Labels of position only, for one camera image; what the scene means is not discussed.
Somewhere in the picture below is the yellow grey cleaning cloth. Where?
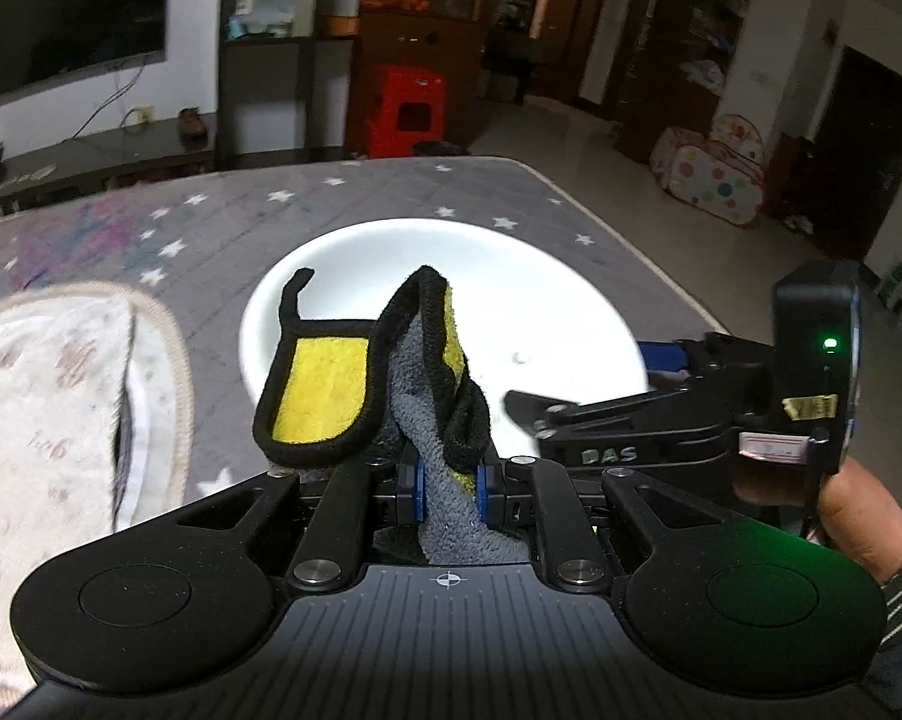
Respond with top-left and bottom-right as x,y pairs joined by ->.
252,266 -> 529,566

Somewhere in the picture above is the white shallow bowl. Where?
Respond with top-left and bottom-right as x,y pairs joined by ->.
238,218 -> 648,457

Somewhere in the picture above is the person right hand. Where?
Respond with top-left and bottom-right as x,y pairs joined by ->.
732,457 -> 902,583

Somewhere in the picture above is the polka dot play tent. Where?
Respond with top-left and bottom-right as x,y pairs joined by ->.
650,114 -> 765,227

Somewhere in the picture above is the beige round mat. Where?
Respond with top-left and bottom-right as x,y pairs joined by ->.
0,281 -> 194,532

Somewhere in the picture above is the white patterned towel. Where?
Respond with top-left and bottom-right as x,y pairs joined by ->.
0,294 -> 134,706

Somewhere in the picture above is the red plastic stool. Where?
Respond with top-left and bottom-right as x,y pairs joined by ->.
366,64 -> 446,160

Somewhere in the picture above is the low black tv bench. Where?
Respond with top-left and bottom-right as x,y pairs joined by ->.
0,112 -> 217,215

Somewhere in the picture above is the black glass display shelf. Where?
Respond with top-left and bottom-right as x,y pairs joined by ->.
215,0 -> 360,169

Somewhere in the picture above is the black wall television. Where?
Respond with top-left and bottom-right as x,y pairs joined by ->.
0,0 -> 168,99

